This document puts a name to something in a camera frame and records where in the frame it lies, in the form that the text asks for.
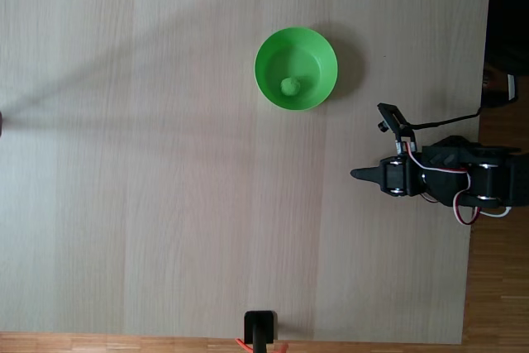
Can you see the green pompom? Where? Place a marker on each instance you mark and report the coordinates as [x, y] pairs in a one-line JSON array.
[[290, 86]]

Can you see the green plastic bowl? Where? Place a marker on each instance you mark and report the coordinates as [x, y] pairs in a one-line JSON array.
[[306, 55]]

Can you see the black object with white stripe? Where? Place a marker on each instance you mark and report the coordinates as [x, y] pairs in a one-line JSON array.
[[498, 96]]

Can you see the black table clamp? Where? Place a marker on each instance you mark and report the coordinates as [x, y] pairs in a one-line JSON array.
[[259, 328]]

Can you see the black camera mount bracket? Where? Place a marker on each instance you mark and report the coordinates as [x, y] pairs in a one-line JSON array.
[[394, 118]]

